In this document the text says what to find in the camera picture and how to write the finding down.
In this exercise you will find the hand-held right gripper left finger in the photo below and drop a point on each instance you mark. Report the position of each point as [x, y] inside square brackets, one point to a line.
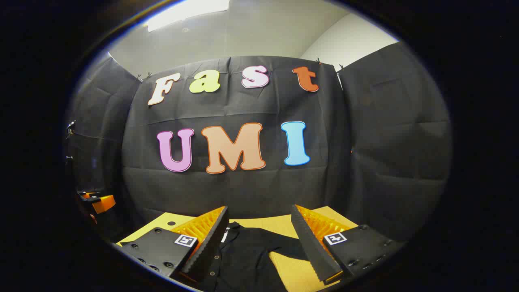
[211, 243]

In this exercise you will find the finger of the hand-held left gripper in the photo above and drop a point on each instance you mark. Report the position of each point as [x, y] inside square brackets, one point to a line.
[90, 195]
[104, 203]

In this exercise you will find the black backdrop cloth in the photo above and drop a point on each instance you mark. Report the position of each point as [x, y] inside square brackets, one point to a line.
[251, 190]

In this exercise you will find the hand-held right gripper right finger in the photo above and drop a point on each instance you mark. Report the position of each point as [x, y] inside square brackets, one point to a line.
[310, 243]

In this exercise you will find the black button shirt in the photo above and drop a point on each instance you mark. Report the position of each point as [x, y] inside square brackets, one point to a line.
[247, 259]

